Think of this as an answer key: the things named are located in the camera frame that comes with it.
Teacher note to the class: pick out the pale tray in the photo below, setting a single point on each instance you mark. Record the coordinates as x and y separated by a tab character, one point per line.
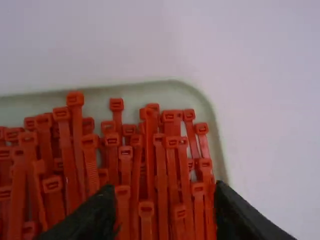
150	95

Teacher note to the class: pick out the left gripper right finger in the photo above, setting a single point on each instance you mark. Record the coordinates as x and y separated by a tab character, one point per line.
237	220

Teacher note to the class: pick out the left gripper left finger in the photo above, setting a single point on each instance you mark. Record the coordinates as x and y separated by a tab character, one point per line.
95	217

